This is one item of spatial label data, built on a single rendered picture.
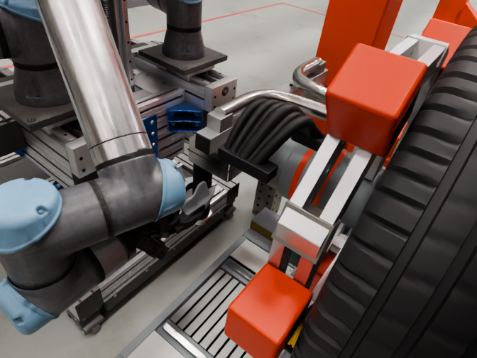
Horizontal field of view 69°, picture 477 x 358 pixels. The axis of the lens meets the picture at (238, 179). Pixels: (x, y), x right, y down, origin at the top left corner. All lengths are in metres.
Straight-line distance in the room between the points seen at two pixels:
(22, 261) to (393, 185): 0.39
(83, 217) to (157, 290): 1.11
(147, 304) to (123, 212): 1.07
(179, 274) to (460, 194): 1.30
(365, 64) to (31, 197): 0.37
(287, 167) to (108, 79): 0.36
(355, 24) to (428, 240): 0.81
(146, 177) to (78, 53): 0.17
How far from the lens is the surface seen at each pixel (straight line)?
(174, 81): 1.29
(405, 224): 0.37
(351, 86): 0.37
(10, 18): 0.93
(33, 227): 0.40
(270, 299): 0.46
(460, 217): 0.37
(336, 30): 1.12
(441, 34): 0.79
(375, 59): 0.39
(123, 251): 0.52
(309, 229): 0.43
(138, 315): 1.46
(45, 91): 0.97
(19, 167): 1.86
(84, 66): 0.47
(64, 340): 1.47
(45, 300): 0.49
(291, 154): 0.66
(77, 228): 0.42
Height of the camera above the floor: 1.27
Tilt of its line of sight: 39 degrees down
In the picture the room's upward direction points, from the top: 8 degrees clockwise
